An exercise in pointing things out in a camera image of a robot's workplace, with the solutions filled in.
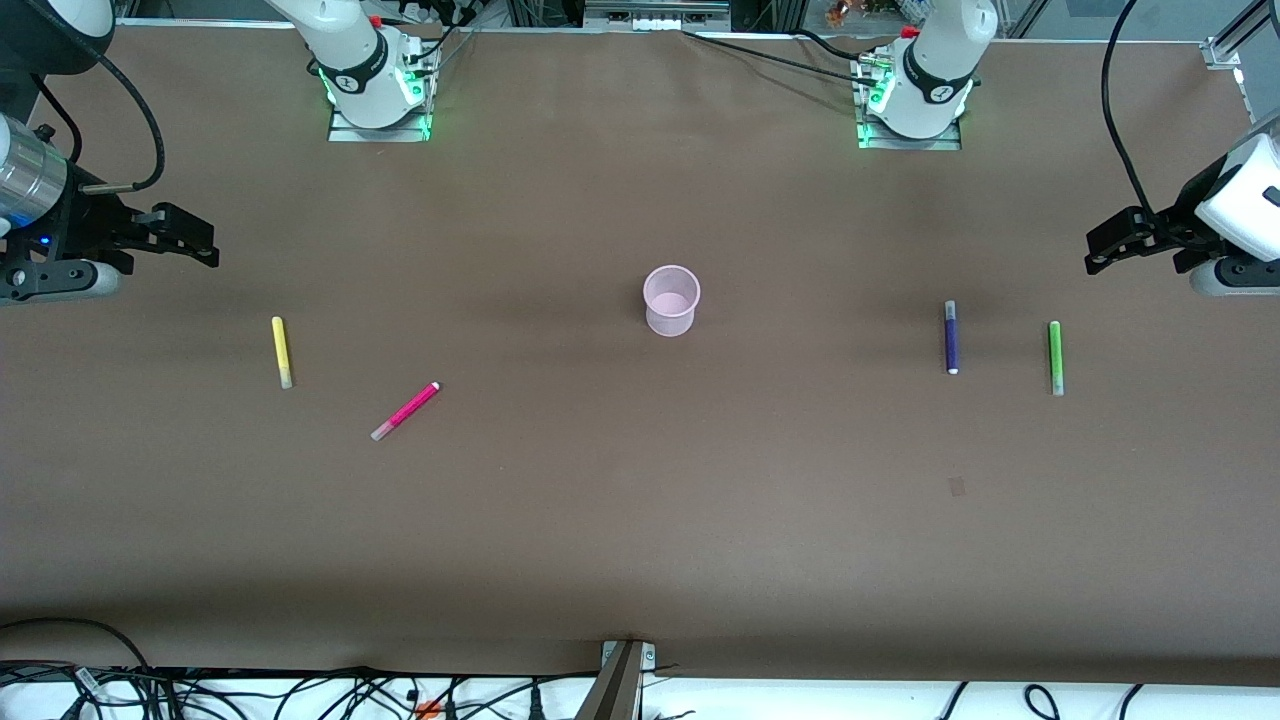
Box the pink pen holder cup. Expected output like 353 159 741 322
642 264 702 338

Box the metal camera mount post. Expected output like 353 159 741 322
575 640 657 720

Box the aluminium frame rail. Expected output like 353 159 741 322
583 0 733 33

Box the aluminium corner bracket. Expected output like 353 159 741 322
1200 0 1280 73

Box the long black table cable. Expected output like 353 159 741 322
683 28 883 89

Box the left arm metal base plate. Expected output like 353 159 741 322
855 50 964 152

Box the black floor cable bundle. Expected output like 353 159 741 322
0 662 561 720

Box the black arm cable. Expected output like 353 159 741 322
1100 0 1157 216
22 0 167 194

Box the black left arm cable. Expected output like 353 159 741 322
1100 0 1157 216

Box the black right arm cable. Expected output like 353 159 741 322
22 0 167 194

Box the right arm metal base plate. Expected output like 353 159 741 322
328 40 435 143

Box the pink highlighter pen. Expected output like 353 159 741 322
370 381 442 443

